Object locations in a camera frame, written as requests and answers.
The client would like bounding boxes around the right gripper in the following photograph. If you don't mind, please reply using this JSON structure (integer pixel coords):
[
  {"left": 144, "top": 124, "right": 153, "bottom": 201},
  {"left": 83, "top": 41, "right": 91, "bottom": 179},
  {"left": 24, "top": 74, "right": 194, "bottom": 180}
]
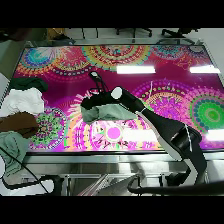
[{"left": 80, "top": 94, "right": 105, "bottom": 111}]

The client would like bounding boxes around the dark green garment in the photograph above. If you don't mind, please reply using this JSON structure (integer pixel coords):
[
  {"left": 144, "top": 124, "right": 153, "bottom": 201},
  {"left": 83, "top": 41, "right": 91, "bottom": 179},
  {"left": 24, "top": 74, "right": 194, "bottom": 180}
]
[{"left": 9, "top": 77, "right": 50, "bottom": 93}]

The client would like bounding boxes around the white garment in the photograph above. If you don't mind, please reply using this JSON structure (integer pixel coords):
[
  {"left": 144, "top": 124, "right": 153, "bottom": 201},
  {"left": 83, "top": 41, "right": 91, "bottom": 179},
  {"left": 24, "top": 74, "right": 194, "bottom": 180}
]
[{"left": 1, "top": 87, "right": 46, "bottom": 117}]

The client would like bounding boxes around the brown garment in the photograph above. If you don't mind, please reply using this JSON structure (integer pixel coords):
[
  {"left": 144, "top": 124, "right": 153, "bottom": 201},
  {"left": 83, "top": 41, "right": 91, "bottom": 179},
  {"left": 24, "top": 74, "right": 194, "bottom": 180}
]
[{"left": 0, "top": 111, "right": 40, "bottom": 139}]

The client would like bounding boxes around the black office chair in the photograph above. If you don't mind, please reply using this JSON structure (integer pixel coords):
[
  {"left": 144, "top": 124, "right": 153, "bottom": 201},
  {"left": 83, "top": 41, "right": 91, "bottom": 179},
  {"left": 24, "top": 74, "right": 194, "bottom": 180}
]
[
  {"left": 114, "top": 27, "right": 153, "bottom": 44},
  {"left": 161, "top": 27, "right": 202, "bottom": 40}
]

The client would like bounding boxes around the pale green garment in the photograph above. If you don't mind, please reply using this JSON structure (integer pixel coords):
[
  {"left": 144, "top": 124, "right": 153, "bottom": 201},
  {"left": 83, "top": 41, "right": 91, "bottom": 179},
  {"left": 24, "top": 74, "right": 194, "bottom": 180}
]
[{"left": 0, "top": 131, "right": 33, "bottom": 177}]

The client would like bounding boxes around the silver frame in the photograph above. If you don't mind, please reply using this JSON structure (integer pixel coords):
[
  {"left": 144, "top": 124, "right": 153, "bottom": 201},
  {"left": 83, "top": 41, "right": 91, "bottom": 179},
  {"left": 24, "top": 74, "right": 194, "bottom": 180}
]
[{"left": 19, "top": 151, "right": 224, "bottom": 196}]

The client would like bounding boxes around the black cable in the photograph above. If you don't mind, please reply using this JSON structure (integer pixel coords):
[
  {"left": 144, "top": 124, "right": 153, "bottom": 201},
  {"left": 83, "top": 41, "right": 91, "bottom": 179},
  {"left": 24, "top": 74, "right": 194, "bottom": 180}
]
[{"left": 0, "top": 145, "right": 52, "bottom": 195}]

